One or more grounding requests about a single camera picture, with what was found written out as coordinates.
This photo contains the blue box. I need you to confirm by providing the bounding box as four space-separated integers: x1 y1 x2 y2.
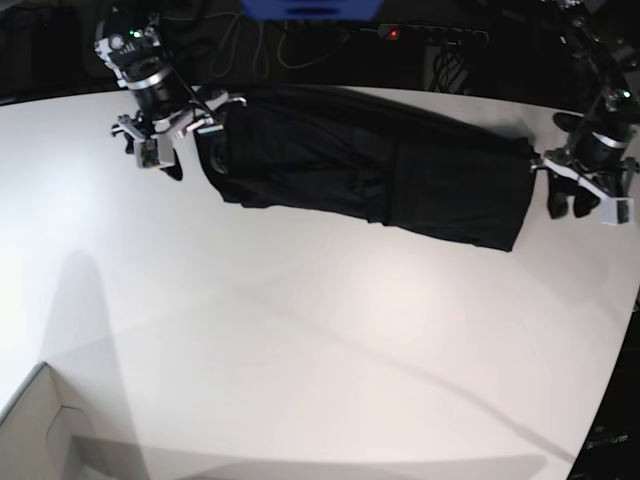
241 0 383 21

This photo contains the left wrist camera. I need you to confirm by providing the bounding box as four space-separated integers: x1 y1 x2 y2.
600 197 635 226

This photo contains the black power strip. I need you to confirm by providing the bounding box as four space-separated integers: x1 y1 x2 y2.
374 23 490 46

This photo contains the white cardboard box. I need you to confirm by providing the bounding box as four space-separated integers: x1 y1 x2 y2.
1 363 94 479

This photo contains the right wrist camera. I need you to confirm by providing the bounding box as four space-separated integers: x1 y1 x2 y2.
133 136 175 169

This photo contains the black t-shirt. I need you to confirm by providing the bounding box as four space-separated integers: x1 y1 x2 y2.
204 85 535 252

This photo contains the grey looped cable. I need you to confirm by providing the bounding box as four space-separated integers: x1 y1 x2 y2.
209 14 351 71

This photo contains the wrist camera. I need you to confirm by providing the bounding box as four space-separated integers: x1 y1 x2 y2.
600 197 635 226
133 136 175 169

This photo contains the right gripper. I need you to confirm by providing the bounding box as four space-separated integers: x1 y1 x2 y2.
110 91 247 181

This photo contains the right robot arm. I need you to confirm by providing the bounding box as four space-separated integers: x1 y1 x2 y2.
94 1 247 181

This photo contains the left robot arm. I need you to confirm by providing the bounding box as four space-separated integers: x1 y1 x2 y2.
532 1 639 225

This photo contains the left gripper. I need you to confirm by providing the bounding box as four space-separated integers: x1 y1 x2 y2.
531 148 639 219

